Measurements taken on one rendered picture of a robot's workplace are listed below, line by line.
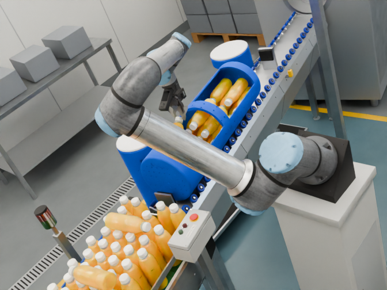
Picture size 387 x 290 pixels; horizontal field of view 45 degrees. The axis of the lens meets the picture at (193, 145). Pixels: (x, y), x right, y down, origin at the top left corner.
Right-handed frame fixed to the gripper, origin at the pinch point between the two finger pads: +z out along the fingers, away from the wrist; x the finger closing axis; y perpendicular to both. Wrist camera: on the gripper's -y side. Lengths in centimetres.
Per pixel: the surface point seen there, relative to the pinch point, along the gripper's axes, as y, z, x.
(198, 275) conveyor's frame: -53, 49, -22
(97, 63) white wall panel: 223, 86, 296
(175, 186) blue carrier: -26.2, 20.7, -4.6
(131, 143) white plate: 5, 23, 47
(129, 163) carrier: -2, 33, 49
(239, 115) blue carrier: 30.1, 19.2, -14.0
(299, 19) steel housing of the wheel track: 175, 33, 5
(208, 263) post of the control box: -52, 39, -31
